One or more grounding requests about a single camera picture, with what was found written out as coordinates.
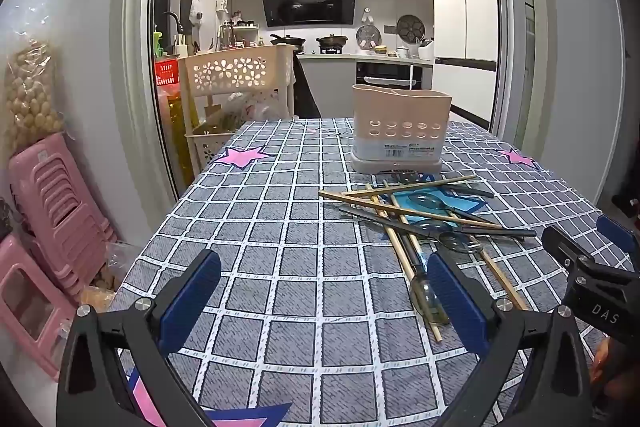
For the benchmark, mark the grey checked star tablecloth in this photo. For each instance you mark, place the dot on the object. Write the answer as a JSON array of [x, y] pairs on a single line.
[[300, 282]]

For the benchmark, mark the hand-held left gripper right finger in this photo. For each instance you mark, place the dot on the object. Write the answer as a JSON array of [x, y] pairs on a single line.
[[455, 302]]

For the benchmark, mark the person's right hand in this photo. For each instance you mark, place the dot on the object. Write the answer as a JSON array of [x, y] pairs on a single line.
[[601, 359]]

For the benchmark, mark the beige plastic utensil holder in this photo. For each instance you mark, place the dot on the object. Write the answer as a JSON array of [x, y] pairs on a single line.
[[400, 117]]

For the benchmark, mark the round metal steamer rack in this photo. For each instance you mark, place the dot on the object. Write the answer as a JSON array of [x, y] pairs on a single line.
[[368, 38]]

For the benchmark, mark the dark cooking pot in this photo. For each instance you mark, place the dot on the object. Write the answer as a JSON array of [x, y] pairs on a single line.
[[332, 41]]

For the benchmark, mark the black kitchen faucet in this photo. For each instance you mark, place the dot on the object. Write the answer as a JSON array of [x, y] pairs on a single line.
[[179, 24]]

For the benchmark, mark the clear bag of beige beans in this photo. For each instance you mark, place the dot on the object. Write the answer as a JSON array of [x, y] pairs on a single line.
[[30, 97]]

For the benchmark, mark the spice rack with jars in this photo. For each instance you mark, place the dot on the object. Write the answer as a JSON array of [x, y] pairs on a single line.
[[240, 37]]

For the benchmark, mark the red plastic basket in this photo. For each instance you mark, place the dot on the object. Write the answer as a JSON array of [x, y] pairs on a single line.
[[166, 73]]

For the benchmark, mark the black wok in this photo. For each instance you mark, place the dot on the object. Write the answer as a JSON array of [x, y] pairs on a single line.
[[287, 40]]

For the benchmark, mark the stack of pink plastic stools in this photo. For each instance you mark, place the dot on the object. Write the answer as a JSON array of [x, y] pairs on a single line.
[[60, 197]]

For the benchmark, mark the pink plastic stool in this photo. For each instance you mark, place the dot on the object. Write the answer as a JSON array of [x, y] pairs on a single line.
[[30, 307]]

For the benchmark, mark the clear plastic bag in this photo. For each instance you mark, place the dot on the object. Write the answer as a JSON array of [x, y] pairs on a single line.
[[110, 272]]

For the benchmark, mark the beige flower-cutout trolley cart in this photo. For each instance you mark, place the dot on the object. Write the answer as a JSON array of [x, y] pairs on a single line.
[[235, 72]]

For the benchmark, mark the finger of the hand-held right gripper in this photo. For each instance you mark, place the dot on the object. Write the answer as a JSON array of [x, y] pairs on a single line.
[[560, 239], [617, 234]]

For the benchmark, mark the black range hood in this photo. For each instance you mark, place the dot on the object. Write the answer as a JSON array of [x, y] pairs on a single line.
[[307, 2]]

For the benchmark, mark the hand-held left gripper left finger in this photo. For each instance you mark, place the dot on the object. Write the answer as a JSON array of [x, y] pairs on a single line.
[[192, 302]]

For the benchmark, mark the round dark baking pan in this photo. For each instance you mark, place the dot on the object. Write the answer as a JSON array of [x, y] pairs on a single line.
[[410, 28]]

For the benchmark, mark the black built-in oven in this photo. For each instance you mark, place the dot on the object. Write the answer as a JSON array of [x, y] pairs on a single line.
[[392, 77]]

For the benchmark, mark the wooden chopstick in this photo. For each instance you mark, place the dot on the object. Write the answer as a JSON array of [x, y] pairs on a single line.
[[360, 203], [505, 279], [440, 181], [380, 212], [395, 214]]

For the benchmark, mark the white hanging plastic bag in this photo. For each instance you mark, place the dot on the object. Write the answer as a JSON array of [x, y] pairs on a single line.
[[196, 13]]

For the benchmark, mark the dark chopstick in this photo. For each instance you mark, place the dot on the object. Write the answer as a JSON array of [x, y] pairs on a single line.
[[425, 225], [370, 218]]

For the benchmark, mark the yellow oil bottle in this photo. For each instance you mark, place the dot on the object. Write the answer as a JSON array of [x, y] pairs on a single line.
[[179, 132]]

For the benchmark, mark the white refrigerator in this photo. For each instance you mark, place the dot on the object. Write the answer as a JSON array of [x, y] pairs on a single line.
[[465, 32]]

